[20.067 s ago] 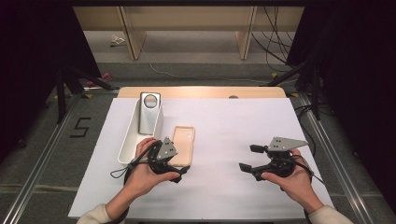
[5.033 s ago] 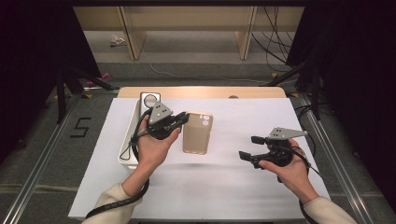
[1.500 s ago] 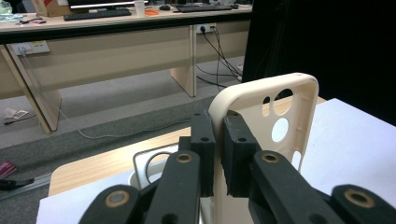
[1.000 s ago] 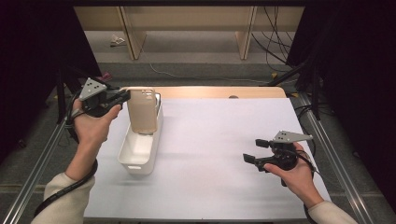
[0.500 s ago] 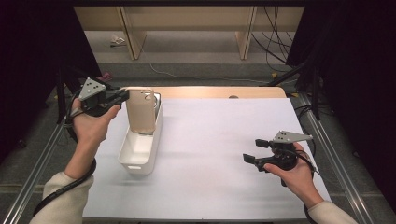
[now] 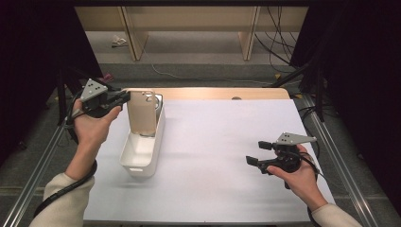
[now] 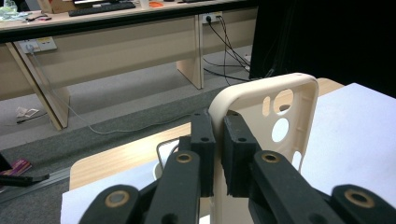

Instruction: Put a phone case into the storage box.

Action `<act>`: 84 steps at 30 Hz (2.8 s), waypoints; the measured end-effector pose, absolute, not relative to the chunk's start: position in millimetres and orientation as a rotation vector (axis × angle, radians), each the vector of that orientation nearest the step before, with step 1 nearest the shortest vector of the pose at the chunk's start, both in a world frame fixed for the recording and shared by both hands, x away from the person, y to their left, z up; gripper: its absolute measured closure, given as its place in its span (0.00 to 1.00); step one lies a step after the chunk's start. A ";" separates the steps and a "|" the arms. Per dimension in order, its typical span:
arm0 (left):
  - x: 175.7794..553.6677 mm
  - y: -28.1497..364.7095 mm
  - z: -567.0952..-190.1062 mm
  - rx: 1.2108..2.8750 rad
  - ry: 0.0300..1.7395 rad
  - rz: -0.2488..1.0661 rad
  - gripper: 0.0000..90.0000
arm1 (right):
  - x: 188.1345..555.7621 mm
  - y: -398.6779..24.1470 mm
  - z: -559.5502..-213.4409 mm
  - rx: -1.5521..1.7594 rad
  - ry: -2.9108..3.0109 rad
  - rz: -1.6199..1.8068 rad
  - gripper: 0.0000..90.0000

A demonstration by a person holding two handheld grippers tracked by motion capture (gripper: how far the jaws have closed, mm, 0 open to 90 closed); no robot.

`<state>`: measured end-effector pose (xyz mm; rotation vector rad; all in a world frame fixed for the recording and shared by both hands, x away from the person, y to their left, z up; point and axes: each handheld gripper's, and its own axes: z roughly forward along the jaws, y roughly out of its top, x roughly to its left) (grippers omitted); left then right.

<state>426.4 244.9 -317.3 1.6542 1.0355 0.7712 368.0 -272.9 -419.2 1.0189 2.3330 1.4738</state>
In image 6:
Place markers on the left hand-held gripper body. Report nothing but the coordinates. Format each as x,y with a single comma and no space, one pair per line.
93,91

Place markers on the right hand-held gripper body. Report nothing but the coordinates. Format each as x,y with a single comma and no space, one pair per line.
288,157

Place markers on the beige phone case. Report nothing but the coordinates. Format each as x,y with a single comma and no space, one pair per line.
142,113

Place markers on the silver smartphone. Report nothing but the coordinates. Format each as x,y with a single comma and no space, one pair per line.
159,102

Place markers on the white plastic storage bin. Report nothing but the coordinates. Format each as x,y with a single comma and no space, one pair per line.
142,151

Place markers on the person's right hand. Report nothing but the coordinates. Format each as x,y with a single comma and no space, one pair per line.
302,183

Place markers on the person's left hand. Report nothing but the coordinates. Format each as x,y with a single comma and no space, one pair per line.
91,129

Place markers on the pink object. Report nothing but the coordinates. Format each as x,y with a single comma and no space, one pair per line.
108,76

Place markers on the white table cover sheet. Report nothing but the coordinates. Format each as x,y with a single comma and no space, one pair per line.
220,142

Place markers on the crumpled white paper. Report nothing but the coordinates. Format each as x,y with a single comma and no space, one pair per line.
118,40

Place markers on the yellow tape piece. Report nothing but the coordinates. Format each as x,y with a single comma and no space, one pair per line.
298,95
277,75

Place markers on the black curtain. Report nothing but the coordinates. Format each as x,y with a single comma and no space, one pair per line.
31,63
362,78

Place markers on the light wooden desk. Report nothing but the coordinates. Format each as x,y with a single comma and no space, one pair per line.
189,19

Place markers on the aluminium floor rail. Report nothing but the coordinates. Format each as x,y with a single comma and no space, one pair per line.
334,151
47,154

